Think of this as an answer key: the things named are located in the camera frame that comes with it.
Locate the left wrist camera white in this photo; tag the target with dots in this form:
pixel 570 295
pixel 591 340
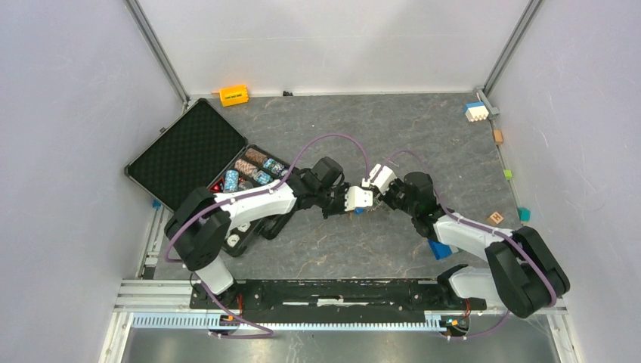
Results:
pixel 357 197

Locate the orange yellow toy block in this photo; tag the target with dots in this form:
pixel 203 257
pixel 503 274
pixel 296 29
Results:
pixel 234 95

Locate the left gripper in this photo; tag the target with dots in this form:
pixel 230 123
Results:
pixel 340 207

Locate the small teal cube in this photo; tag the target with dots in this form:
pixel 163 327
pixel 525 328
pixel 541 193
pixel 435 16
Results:
pixel 524 214

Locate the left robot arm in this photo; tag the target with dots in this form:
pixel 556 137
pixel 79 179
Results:
pixel 199 228

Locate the wooden letter cube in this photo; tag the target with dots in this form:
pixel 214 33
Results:
pixel 495 218

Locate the keyring with keys bunch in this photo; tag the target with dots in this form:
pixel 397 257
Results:
pixel 362 210

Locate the black poker chip case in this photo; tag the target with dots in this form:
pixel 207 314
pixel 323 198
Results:
pixel 196 151

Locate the small orange cube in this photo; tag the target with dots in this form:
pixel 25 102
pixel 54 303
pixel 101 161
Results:
pixel 498 137

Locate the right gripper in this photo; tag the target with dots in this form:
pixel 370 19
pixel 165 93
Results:
pixel 393 184

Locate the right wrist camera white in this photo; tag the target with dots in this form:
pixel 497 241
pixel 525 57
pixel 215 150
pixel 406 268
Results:
pixel 381 177

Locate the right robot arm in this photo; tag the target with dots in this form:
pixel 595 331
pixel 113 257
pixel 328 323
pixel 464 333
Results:
pixel 522 273

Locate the blue white toy block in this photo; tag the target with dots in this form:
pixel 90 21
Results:
pixel 476 111

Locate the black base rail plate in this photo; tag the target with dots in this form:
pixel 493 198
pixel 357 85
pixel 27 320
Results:
pixel 397 300

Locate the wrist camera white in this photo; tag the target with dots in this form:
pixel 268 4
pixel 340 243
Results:
pixel 381 177
pixel 357 197

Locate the blue green white block stack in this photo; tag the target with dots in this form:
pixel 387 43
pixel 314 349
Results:
pixel 441 251

